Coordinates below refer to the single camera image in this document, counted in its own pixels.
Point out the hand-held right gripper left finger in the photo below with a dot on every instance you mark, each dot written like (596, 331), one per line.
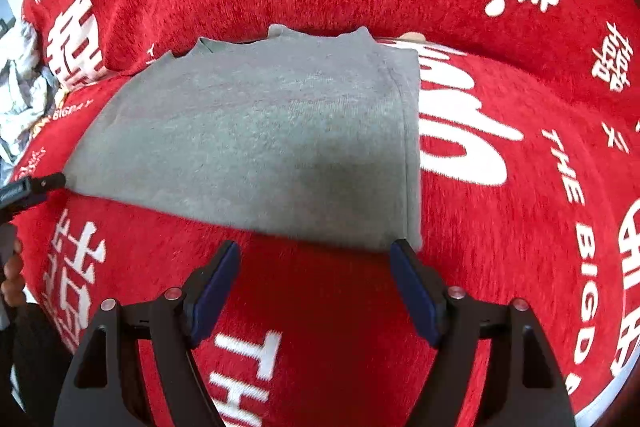
(215, 292)

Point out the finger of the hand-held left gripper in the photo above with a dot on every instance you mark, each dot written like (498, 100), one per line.
(47, 183)

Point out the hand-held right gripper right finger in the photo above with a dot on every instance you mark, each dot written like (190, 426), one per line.
(417, 292)

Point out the grey knit sweater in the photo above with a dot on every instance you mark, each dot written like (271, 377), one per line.
(250, 132)

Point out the person's left hand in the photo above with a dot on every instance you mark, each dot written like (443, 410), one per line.
(12, 274)

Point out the crumpled white grey cloth pile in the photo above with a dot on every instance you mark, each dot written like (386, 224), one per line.
(22, 87)

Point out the red printed sofa cover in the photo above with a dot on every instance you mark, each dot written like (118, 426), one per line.
(500, 232)

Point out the pale pink cloth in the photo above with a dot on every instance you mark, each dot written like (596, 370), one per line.
(412, 37)

